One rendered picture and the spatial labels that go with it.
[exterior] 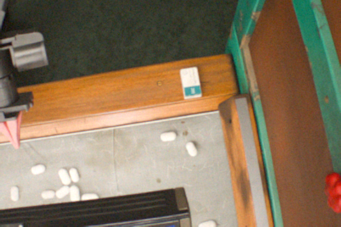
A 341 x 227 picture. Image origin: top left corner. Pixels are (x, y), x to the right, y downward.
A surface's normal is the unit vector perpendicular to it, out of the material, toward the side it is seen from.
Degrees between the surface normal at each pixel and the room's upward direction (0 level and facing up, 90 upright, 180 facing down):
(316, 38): 90
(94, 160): 0
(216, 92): 0
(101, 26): 0
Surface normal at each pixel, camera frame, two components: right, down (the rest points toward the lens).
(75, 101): 0.00, -0.25
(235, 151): -0.91, 0.04
